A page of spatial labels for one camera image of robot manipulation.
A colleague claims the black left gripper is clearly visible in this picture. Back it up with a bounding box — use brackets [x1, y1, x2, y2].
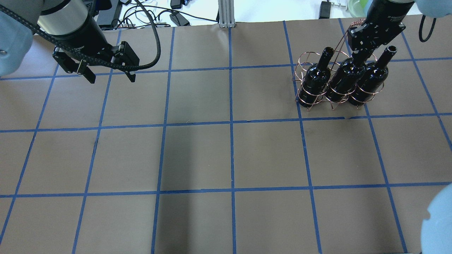
[37, 16, 140, 84]

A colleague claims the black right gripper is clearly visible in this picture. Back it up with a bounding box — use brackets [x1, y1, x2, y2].
[347, 0, 415, 67]

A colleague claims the dark wine bottle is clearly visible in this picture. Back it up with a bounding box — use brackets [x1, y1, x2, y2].
[325, 53, 366, 103]

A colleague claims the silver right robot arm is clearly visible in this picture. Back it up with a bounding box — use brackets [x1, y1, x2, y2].
[347, 0, 452, 63]

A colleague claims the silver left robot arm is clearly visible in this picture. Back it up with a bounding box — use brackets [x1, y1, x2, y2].
[1, 0, 139, 84]

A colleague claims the dark bottle in basket right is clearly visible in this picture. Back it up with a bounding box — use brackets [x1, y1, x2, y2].
[347, 45, 398, 108]

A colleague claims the dark bottle in basket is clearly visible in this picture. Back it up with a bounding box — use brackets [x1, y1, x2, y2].
[347, 45, 398, 108]
[297, 47, 335, 108]

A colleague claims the dark bottle in basket left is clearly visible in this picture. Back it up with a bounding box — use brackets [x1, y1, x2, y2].
[297, 47, 335, 108]

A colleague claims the green bowl with blocks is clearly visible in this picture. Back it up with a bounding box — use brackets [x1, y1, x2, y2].
[347, 0, 373, 18]

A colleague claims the black power brick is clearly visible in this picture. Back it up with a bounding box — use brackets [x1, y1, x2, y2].
[318, 0, 332, 19]

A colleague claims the black power adapter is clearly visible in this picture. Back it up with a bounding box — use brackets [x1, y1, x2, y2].
[169, 12, 191, 27]

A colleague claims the copper wire wine basket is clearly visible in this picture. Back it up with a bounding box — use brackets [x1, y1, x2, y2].
[293, 39, 393, 111]

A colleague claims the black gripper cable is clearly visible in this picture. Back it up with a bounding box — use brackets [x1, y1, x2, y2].
[0, 0, 161, 73]

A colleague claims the aluminium frame post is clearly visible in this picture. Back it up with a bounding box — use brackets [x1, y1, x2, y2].
[218, 0, 236, 28]

